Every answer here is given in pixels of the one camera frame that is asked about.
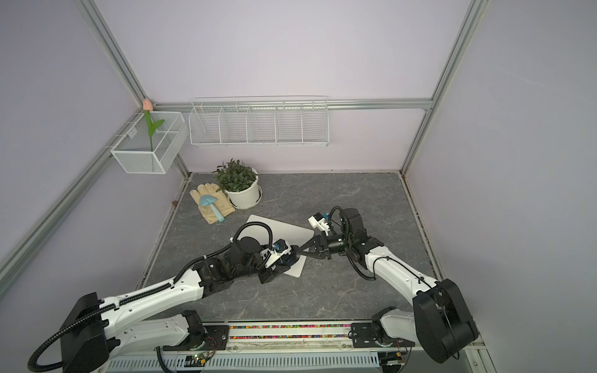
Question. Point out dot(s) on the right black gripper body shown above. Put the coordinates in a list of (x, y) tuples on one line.
[(336, 244)]

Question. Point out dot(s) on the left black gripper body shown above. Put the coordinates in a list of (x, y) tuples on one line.
[(267, 273)]

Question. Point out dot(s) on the silver laptop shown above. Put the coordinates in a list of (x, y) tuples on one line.
[(292, 234)]

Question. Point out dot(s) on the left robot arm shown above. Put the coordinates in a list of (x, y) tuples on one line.
[(94, 331)]

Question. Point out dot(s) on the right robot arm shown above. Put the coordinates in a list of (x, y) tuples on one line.
[(440, 321)]

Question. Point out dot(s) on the beige work glove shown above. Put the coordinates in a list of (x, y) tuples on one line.
[(222, 203)]

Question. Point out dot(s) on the potted green plant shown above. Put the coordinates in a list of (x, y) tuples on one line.
[(239, 182)]

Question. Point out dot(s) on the blue garden trowel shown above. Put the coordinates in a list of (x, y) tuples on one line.
[(209, 201)]

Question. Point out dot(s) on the pink artificial tulip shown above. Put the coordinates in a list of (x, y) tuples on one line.
[(152, 125)]

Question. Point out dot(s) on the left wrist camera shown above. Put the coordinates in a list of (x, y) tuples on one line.
[(276, 252)]

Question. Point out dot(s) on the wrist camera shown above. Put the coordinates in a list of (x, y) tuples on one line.
[(319, 221), (276, 252)]

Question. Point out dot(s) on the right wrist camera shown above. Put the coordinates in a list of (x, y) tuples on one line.
[(319, 221)]

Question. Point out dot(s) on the aluminium front rail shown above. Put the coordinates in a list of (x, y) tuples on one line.
[(273, 347)]

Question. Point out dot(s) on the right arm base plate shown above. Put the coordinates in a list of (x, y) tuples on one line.
[(370, 335)]

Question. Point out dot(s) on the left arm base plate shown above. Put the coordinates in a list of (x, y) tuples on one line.
[(213, 338)]

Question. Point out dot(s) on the white wire shelf basket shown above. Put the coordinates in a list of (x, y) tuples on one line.
[(260, 120)]

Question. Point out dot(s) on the white mesh wall box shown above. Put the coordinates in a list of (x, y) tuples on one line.
[(132, 151)]

